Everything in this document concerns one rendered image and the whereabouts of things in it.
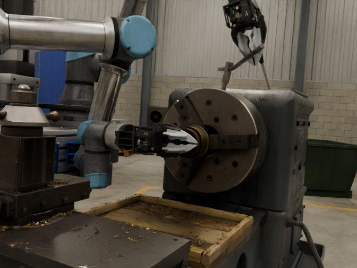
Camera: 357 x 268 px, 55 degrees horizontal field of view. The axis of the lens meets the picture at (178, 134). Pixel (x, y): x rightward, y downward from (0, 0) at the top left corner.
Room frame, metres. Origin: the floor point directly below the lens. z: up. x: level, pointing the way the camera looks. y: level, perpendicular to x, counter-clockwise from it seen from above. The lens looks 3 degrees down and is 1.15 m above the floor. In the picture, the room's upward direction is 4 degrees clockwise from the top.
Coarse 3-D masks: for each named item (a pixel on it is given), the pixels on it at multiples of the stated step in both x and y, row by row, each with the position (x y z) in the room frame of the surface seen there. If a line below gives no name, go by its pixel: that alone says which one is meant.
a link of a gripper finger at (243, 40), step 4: (240, 32) 0.89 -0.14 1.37; (240, 36) 0.88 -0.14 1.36; (244, 36) 0.89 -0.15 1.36; (240, 40) 0.87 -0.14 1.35; (244, 40) 0.89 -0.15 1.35; (248, 40) 0.89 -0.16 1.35; (240, 44) 0.86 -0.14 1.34; (244, 44) 0.89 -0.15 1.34; (248, 44) 0.90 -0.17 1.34; (240, 48) 0.85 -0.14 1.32; (244, 48) 0.88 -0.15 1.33; (248, 48) 0.89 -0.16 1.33; (244, 52) 0.87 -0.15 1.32; (248, 52) 0.89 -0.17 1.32; (244, 56) 0.89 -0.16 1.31; (248, 60) 0.89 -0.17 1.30; (252, 60) 0.88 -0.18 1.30; (252, 64) 0.88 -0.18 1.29
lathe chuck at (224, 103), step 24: (192, 96) 1.04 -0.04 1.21; (216, 96) 1.00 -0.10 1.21; (240, 96) 1.04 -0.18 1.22; (168, 120) 1.07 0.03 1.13; (216, 120) 1.01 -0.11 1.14; (240, 120) 0.97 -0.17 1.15; (264, 144) 1.00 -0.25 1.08; (168, 168) 1.07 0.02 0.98; (216, 168) 0.99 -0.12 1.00; (240, 168) 0.96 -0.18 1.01; (216, 192) 0.99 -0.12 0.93
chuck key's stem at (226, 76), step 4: (228, 64) 1.02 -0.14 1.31; (232, 64) 1.03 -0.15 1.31; (224, 72) 1.03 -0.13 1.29; (228, 72) 1.02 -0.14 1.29; (224, 76) 1.03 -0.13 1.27; (228, 76) 1.03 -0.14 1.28; (224, 80) 1.03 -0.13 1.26; (228, 80) 1.03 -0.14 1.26; (224, 84) 1.03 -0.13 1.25; (224, 88) 1.03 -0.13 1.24
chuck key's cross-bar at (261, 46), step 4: (260, 44) 0.80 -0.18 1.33; (256, 48) 0.82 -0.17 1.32; (260, 48) 0.80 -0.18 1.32; (252, 52) 0.84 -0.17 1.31; (256, 52) 0.83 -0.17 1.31; (248, 56) 0.87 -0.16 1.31; (252, 56) 0.86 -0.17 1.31; (240, 60) 0.92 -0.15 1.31; (244, 60) 0.89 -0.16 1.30; (236, 64) 0.94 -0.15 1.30; (240, 64) 0.93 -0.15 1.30; (220, 68) 1.10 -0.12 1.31; (224, 68) 1.06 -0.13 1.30; (228, 68) 1.01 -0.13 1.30; (232, 68) 0.98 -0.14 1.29; (236, 68) 0.96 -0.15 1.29
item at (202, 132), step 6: (192, 126) 0.94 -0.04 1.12; (198, 126) 0.93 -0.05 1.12; (192, 132) 0.88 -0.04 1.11; (198, 132) 0.90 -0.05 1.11; (204, 132) 0.92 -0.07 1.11; (198, 138) 0.88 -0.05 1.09; (204, 138) 0.90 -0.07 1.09; (186, 144) 0.96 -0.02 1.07; (198, 144) 0.88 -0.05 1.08; (204, 144) 0.90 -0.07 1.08; (192, 150) 0.87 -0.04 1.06; (198, 150) 0.90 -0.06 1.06; (204, 150) 0.92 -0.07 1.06; (186, 156) 0.88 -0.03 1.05; (192, 156) 0.90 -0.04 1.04; (198, 156) 0.93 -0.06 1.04
